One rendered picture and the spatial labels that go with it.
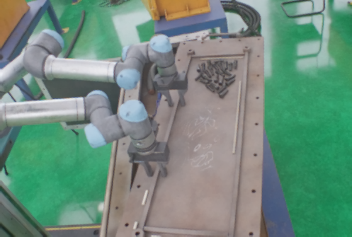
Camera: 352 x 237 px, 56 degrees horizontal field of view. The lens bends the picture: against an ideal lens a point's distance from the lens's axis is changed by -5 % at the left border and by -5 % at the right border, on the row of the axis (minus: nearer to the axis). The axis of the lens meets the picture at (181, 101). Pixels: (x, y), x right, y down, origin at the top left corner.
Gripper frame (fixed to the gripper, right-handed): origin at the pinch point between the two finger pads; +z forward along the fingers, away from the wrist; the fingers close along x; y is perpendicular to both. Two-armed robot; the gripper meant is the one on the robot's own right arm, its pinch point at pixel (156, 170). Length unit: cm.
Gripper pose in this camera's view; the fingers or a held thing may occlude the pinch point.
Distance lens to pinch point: 124.7
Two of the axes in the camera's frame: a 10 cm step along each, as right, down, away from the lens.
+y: -1.8, 6.7, -7.2
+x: 9.6, -0.2, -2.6
